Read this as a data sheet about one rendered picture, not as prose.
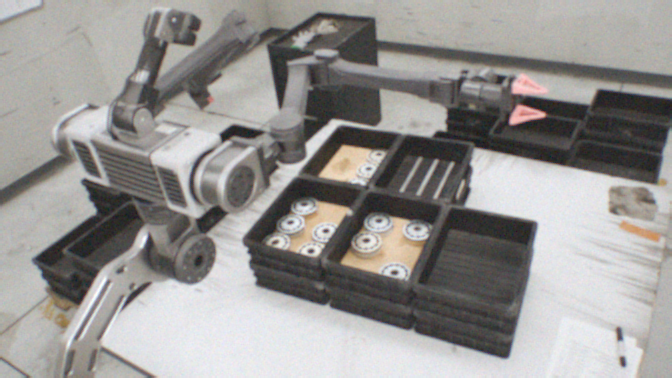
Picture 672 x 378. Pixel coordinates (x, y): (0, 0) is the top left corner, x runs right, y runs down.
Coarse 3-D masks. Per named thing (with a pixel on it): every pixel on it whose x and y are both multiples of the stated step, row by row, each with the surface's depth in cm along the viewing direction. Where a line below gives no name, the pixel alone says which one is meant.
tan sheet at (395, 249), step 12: (396, 228) 192; (384, 240) 187; (396, 240) 187; (348, 252) 184; (384, 252) 183; (396, 252) 182; (408, 252) 181; (348, 264) 180; (360, 264) 179; (372, 264) 179; (384, 264) 178; (408, 264) 177
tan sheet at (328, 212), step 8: (320, 208) 205; (328, 208) 205; (336, 208) 204; (344, 208) 204; (320, 216) 202; (328, 216) 201; (336, 216) 201; (312, 224) 198; (304, 232) 195; (296, 240) 192; (304, 240) 192; (312, 240) 191; (296, 248) 189
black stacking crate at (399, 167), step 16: (416, 144) 223; (432, 144) 220; (448, 144) 216; (400, 160) 222; (416, 160) 225; (432, 160) 224; (448, 160) 221; (384, 176) 207; (400, 176) 217; (416, 176) 216; (432, 176) 215; (448, 176) 214; (464, 176) 208; (416, 192) 208; (432, 192) 206
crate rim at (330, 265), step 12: (372, 192) 194; (384, 192) 193; (360, 204) 189; (444, 204) 184; (348, 216) 184; (432, 228) 175; (336, 240) 175; (420, 252) 167; (324, 264) 168; (336, 264) 166; (360, 276) 164; (372, 276) 161; (384, 276) 160; (408, 276) 159; (408, 288) 158
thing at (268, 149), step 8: (264, 136) 123; (248, 144) 116; (256, 144) 116; (264, 144) 120; (272, 144) 122; (264, 152) 119; (272, 152) 121; (280, 152) 125; (264, 160) 118; (272, 160) 121; (264, 168) 119; (272, 168) 123; (264, 176) 120
